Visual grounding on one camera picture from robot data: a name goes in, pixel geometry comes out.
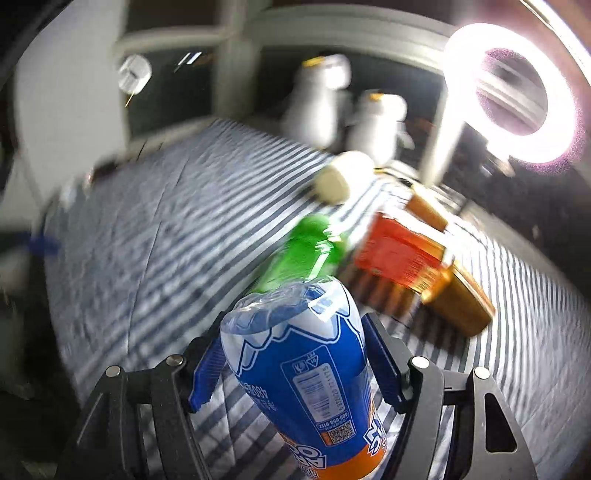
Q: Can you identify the gold paper cup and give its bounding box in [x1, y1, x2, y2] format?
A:
[405, 190, 450, 232]
[421, 260, 496, 337]

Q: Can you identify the red orange printed cup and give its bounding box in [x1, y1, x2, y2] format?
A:
[355, 210, 455, 294]

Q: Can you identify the small penguin plush toy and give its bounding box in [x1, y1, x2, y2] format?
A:
[346, 91, 415, 168]

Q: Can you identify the far gold paper cup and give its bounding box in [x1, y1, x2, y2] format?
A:
[405, 190, 450, 232]

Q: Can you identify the large penguin plush toy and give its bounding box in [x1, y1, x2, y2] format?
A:
[280, 54, 352, 149]

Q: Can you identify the green plastic cup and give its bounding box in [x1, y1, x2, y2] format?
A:
[252, 214, 349, 293]

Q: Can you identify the striped blue white quilt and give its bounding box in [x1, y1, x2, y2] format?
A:
[45, 120, 590, 479]

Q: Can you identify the white plastic cup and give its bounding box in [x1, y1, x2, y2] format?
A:
[314, 150, 375, 205]

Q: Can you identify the white ring light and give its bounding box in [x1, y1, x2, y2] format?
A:
[443, 23, 578, 164]

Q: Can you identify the near gold paper cup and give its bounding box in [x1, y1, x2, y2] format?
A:
[421, 260, 496, 337]

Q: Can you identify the blue orange Arctic Ocean cup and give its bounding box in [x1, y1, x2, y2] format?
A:
[221, 277, 387, 479]

